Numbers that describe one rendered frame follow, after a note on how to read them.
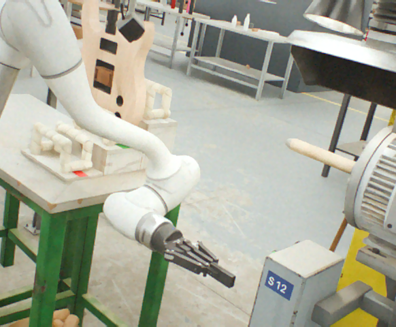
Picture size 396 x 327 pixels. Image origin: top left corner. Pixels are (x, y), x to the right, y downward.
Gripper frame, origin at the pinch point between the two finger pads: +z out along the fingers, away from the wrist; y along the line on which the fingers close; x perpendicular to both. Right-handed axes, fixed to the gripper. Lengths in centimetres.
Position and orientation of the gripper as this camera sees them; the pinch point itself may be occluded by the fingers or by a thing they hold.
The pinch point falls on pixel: (221, 274)
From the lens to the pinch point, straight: 135.4
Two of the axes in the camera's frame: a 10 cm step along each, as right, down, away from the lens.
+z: 7.1, 3.6, -6.1
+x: 2.0, -9.3, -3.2
